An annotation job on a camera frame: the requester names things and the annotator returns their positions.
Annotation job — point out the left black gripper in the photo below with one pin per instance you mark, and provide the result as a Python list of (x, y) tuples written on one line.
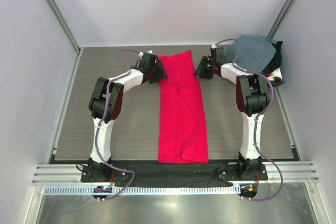
[(161, 73)]

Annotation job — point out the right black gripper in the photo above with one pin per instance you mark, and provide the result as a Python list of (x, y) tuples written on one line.
[(200, 69)]

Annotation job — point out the red t shirt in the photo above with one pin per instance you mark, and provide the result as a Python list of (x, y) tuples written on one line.
[(182, 129)]

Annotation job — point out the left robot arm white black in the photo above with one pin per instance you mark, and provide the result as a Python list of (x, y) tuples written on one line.
[(105, 106)]

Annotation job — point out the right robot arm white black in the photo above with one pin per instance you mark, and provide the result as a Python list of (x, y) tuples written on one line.
[(252, 99)]

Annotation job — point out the grey blue t shirt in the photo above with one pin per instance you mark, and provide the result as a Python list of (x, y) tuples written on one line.
[(252, 52)]

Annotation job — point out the black t shirt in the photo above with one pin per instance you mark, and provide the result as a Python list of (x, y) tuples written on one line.
[(276, 61)]

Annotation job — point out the white t shirt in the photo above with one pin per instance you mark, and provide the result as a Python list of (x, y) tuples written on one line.
[(275, 76)]

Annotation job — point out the green t shirt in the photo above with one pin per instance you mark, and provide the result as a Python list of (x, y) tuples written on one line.
[(277, 82)]

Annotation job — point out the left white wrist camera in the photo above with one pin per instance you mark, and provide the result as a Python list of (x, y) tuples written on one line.
[(141, 54)]

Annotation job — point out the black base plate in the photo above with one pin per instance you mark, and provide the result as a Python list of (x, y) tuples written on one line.
[(224, 175)]

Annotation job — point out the left aluminium frame post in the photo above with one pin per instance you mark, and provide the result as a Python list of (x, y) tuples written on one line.
[(63, 24)]

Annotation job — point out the aluminium frame post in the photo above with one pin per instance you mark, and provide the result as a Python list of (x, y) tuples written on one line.
[(280, 17), (63, 24)]

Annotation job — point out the right aluminium frame post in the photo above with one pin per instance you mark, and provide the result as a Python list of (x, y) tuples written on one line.
[(280, 17)]

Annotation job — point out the aluminium front rail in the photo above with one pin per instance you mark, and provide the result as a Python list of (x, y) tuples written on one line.
[(57, 172)]

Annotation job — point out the white slotted cable duct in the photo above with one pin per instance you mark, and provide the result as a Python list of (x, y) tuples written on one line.
[(95, 190)]

